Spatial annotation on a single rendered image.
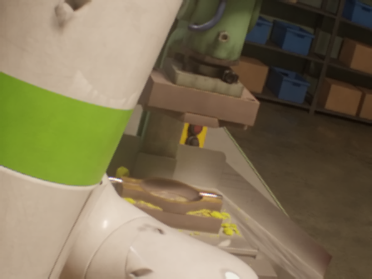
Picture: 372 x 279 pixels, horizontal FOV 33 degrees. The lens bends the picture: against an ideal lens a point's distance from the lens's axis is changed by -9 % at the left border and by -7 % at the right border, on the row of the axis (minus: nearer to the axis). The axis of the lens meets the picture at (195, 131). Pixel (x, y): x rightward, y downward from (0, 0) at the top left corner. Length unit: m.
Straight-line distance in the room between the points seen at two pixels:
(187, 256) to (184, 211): 0.43
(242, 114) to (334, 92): 5.66
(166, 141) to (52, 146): 0.88
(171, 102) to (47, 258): 0.65
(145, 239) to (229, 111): 0.41
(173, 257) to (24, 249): 0.29
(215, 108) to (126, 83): 0.67
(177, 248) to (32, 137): 0.34
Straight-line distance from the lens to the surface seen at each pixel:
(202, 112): 1.00
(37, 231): 0.35
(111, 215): 0.67
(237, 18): 0.98
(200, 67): 1.00
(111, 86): 0.33
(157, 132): 1.19
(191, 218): 1.07
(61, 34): 0.31
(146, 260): 0.62
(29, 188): 0.33
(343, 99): 6.73
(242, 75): 6.26
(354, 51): 6.65
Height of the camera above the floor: 1.46
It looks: 17 degrees down
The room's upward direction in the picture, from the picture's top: 16 degrees clockwise
